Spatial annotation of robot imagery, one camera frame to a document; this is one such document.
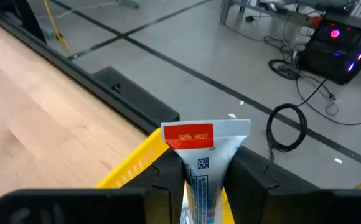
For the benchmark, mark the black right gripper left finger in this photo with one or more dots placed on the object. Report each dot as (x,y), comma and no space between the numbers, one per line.
(165,193)

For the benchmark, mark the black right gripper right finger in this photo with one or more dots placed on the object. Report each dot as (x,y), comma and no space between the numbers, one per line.
(261,199)

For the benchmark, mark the white toothpaste tube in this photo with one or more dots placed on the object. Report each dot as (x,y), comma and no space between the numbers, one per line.
(203,155)

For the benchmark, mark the small white tube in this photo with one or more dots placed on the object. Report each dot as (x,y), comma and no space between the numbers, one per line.
(130,168)

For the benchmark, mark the plain black floor plate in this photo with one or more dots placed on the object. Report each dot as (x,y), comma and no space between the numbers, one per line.
(137,96)

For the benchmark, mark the black computer tower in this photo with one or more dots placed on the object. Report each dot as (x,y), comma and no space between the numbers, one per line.
(330,59)

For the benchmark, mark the grey desk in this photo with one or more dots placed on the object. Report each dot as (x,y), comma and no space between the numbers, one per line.
(225,12)

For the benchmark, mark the black aluminium table frame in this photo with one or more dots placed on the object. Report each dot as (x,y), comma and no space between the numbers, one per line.
(74,76)

